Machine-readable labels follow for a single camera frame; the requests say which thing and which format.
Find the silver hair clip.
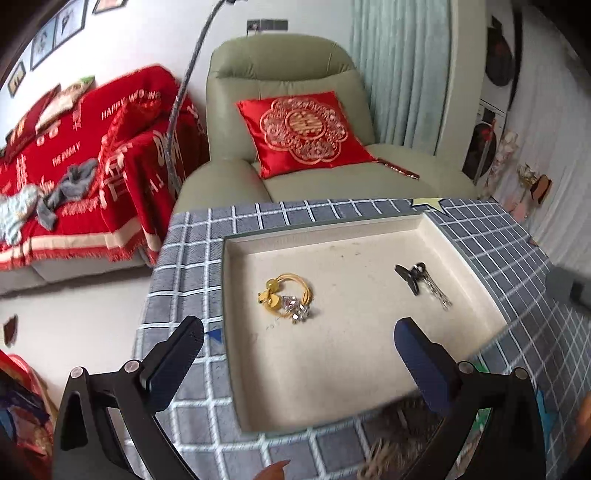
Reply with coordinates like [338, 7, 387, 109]
[423, 270, 453, 311]

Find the black hair claw clip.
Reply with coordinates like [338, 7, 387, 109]
[394, 262, 427, 296]

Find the gold hair ties charm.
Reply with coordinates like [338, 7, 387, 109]
[257, 273, 314, 324]

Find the cream jewelry tray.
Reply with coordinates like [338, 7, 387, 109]
[221, 214, 507, 432]

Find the white washing machine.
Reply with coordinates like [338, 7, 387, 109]
[463, 1, 523, 188]

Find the yellow star sticker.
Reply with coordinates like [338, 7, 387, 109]
[411, 198, 447, 214]

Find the flexible gooseneck phone holder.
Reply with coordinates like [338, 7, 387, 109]
[163, 0, 235, 197]

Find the grey cloth on bed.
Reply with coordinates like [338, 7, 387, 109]
[36, 158, 98, 231]

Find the white clothing on bed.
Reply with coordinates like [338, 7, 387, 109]
[0, 184, 41, 246]

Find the red wedding blanket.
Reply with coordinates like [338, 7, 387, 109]
[0, 65, 209, 271]

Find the red embroidered cushion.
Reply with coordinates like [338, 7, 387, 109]
[235, 91, 420, 180]

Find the teal curtain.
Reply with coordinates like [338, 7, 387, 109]
[351, 0, 451, 154]

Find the green leather armchair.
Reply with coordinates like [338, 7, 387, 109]
[174, 34, 477, 213]

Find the large framed photo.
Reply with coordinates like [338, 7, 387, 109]
[30, 0, 88, 71]

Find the wall power socket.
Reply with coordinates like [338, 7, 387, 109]
[246, 19, 288, 35]

